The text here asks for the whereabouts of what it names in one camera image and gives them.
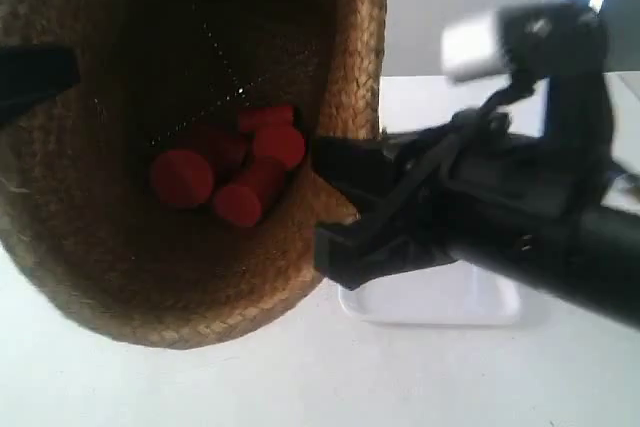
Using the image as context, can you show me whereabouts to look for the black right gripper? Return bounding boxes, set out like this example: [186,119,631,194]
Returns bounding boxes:
[311,113,590,291]

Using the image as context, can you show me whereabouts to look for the brown woven basket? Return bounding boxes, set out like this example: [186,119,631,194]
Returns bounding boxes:
[1,0,386,350]

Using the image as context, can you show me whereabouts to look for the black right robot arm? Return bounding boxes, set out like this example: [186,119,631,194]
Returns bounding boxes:
[311,109,639,327]

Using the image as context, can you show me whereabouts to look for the white rectangular plastic tray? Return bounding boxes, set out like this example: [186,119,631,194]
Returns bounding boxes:
[338,262,522,327]

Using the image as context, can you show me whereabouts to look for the black right camera cable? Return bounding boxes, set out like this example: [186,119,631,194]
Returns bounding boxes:
[439,74,539,173]

